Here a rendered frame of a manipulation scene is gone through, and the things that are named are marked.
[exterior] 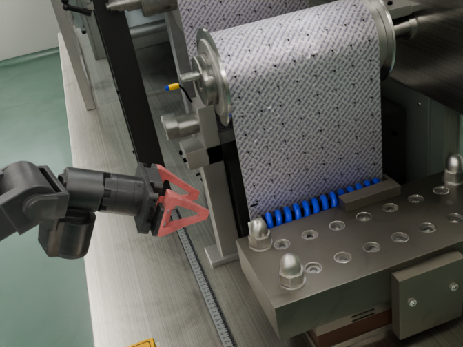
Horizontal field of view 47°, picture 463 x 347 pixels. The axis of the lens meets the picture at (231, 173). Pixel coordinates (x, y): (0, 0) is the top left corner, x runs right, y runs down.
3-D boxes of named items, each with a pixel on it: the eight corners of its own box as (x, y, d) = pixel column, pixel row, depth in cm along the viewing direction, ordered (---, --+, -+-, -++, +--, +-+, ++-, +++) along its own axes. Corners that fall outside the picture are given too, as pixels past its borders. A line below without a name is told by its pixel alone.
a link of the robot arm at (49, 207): (27, 199, 64) (5, 165, 69) (14, 277, 68) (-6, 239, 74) (117, 194, 72) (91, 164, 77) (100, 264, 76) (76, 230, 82)
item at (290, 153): (250, 222, 86) (231, 118, 76) (381, 180, 90) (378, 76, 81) (251, 224, 85) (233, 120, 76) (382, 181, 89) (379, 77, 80)
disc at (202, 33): (207, 107, 89) (189, 18, 81) (210, 106, 89) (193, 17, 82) (235, 142, 76) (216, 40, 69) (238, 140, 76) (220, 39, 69)
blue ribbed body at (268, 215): (261, 228, 86) (258, 210, 84) (380, 188, 90) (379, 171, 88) (269, 239, 83) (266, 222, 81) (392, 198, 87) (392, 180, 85)
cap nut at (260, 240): (245, 241, 80) (240, 217, 78) (267, 233, 81) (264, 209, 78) (253, 255, 77) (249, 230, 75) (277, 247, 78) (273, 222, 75)
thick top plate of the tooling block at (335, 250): (241, 269, 84) (235, 239, 81) (461, 194, 91) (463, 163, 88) (280, 341, 70) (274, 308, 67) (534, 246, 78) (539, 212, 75)
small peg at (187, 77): (178, 77, 77) (178, 72, 76) (197, 72, 77) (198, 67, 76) (182, 85, 76) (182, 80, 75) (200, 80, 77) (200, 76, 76)
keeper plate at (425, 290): (391, 330, 76) (391, 272, 71) (452, 307, 78) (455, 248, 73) (402, 343, 74) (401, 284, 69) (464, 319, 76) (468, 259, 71)
